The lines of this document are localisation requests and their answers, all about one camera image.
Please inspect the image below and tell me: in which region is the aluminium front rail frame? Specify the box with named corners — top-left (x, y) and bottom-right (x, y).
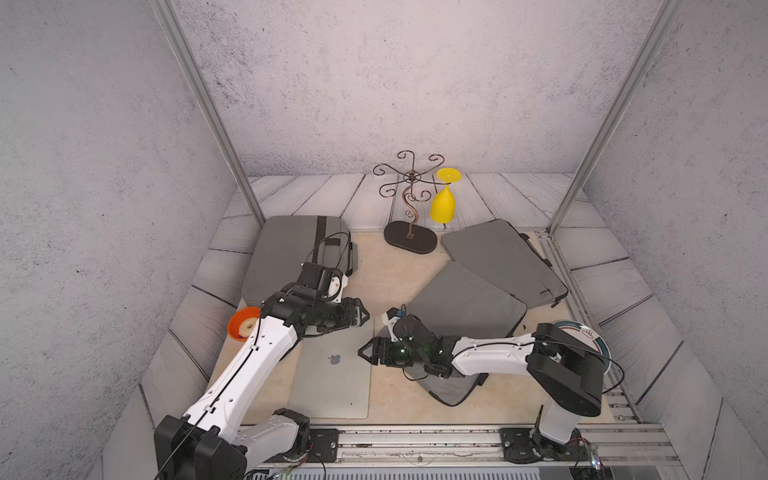
top-left (157, 383), bottom-right (691, 480)

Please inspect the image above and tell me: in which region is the patterned plate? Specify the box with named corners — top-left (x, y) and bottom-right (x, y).
top-left (554, 320), bottom-right (611, 374)

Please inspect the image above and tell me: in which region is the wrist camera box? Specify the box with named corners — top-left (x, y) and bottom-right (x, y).
top-left (382, 305), bottom-right (406, 342)
top-left (294, 262), bottom-right (348, 303)

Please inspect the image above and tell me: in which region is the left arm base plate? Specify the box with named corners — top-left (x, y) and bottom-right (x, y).
top-left (283, 428), bottom-right (340, 464)

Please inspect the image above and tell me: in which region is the aluminium corner post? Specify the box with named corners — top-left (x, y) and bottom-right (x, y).
top-left (546, 0), bottom-right (685, 238)
top-left (149, 0), bottom-right (265, 227)

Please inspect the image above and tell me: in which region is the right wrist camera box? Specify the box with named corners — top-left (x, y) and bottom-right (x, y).
top-left (382, 305), bottom-right (406, 342)

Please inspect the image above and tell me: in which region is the left aluminium corner post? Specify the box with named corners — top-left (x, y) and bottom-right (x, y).
top-left (149, 0), bottom-right (265, 227)

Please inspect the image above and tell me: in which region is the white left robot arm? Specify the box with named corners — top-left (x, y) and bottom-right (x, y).
top-left (154, 288), bottom-right (370, 479)

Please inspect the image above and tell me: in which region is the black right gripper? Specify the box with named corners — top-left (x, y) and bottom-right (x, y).
top-left (355, 335), bottom-right (428, 368)

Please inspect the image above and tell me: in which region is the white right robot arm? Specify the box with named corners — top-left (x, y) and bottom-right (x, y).
top-left (358, 315), bottom-right (612, 446)

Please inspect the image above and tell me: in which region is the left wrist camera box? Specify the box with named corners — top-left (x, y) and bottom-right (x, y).
top-left (294, 262), bottom-right (348, 303)

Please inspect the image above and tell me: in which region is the right aluminium corner post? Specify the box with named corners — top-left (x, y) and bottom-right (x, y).
top-left (546, 0), bottom-right (685, 238)

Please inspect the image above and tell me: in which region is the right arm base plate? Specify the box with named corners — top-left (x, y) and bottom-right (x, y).
top-left (499, 427), bottom-right (592, 465)

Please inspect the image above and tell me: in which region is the yellow plastic goblet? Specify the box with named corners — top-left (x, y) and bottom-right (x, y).
top-left (430, 168), bottom-right (462, 224)

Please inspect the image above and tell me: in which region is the silver apple laptop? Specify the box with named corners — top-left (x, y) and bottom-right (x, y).
top-left (288, 324), bottom-right (373, 420)

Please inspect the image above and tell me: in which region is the grey laptop sleeve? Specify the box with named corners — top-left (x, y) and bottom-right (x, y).
top-left (441, 219), bottom-right (569, 309)
top-left (405, 261), bottom-right (527, 407)

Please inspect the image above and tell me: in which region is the orange bowl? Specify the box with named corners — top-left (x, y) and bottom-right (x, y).
top-left (227, 307), bottom-right (260, 342)

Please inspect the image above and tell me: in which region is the brown wire cup stand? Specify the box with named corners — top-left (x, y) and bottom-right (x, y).
top-left (372, 150), bottom-right (445, 255)

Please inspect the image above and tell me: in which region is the grey laptop bag with strap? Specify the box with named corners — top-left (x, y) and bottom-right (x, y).
top-left (242, 216), bottom-right (358, 307)

